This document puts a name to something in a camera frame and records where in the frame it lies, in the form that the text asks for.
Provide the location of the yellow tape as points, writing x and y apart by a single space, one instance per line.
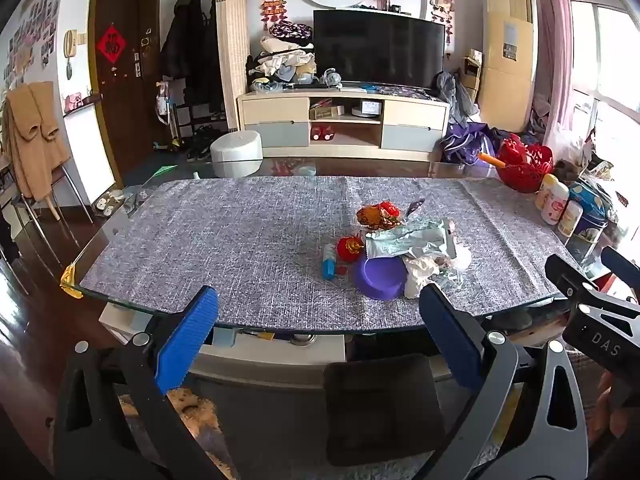
70 282

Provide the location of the clear plastic blister wrapper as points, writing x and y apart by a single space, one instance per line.
415 207

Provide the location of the cardboard box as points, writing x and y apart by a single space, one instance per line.
472 72

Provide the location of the wall intercom phone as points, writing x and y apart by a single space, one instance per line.
72 50

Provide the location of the white bottle yellow cap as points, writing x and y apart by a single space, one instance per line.
545 191

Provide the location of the white bottle green label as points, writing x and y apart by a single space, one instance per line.
570 220

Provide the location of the grey blue stuffed toy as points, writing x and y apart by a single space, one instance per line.
331 76

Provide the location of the beige standing air conditioner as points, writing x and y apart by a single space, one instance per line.
505 80

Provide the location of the small white screen device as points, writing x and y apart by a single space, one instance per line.
369 109

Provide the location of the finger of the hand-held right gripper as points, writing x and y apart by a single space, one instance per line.
622 265
567 275

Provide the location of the dark wooden door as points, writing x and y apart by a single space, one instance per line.
125 110

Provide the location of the grey woven table cloth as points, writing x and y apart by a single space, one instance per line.
225 240

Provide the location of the person's right hand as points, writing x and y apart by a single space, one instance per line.
612 420

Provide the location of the purple plastic bowl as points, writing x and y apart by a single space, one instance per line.
380 277

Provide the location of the pile of clothes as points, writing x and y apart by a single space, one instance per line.
285 57

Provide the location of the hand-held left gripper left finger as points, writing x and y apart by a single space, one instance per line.
187 340

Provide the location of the purple bag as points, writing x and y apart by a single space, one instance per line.
467 142

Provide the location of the white crumpled plastic bag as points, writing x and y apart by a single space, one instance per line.
420 275

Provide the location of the white board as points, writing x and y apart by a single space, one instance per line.
92 155

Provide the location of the black seat cushion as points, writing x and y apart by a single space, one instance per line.
382 410

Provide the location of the beige coat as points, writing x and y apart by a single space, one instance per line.
35 135

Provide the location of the black coats on rack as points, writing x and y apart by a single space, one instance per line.
192 45

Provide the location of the window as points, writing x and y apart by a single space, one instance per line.
610 45

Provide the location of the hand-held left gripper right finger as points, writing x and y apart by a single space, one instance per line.
450 335

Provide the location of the beige television cabinet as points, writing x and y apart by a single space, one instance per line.
275 115

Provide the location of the pink curtain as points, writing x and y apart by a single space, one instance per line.
550 35

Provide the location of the white slippers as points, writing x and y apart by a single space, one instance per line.
110 202

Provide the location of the grey plastic bag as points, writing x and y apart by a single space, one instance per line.
455 95

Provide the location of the child scooter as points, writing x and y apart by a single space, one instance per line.
167 115

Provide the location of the small box on shelf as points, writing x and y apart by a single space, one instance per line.
325 110

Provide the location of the wall photo collage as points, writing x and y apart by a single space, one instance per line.
30 40

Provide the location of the rattan folding screen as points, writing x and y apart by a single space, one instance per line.
232 45

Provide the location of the black television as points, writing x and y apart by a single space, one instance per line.
377 47

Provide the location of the red and gold ornament ball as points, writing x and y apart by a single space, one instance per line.
350 249

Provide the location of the blue tin can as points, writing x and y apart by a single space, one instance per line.
592 220

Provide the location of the blue and white tube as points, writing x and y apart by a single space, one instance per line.
329 262

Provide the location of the white round stool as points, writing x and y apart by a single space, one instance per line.
235 152

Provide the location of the orange carrot-shaped toy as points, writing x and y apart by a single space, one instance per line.
490 159

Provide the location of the black shoes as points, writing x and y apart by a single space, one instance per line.
207 140

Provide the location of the red diamond door decoration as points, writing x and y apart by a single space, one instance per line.
111 44

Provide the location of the silver green foil packet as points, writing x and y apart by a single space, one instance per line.
405 240

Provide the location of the red plastic basket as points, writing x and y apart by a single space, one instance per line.
525 165

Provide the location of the metal chair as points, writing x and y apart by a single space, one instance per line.
45 210

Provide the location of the hanging doll ornament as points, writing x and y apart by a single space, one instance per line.
442 5

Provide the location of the orange snack bag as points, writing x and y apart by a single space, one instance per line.
377 215

